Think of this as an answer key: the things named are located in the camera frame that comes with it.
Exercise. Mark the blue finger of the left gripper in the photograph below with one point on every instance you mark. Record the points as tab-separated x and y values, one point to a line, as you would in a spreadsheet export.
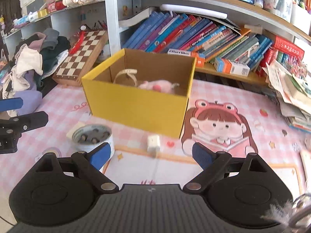
11	104

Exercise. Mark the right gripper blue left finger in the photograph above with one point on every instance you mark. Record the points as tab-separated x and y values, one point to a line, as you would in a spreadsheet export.
99	156

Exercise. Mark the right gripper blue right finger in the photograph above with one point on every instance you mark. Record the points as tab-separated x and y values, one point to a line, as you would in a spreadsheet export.
202	155

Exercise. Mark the clear packing tape roll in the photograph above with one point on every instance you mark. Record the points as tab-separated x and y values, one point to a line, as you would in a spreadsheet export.
91	136

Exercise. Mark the white charger plug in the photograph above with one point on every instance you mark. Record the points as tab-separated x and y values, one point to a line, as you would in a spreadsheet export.
153	145

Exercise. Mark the pink plush pig toy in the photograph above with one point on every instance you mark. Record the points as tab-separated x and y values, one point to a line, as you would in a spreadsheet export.
161	86

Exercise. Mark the white foam block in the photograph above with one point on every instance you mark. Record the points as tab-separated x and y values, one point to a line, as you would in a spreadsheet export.
74	129

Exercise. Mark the pink checkered table mat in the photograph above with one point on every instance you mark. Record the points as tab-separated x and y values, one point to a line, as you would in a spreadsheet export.
221	118

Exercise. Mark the pile of clothes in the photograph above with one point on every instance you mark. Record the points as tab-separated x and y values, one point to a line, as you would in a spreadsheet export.
35	59

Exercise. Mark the wooden chess board box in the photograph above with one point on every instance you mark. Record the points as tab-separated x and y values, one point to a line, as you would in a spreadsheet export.
71	71

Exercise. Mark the yellow cardboard box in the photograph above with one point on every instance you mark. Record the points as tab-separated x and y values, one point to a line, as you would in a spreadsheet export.
114	97

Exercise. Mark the red tassel ornament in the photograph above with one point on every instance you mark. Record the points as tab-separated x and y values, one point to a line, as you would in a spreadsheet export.
77	45

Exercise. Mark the orange white small carton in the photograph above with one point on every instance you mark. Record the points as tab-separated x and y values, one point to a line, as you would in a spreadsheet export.
231	67

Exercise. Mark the stack of papers and books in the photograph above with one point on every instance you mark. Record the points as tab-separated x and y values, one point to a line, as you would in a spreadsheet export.
293	93

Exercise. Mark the row of leaning books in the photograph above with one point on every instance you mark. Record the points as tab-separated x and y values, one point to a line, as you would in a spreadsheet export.
207	37

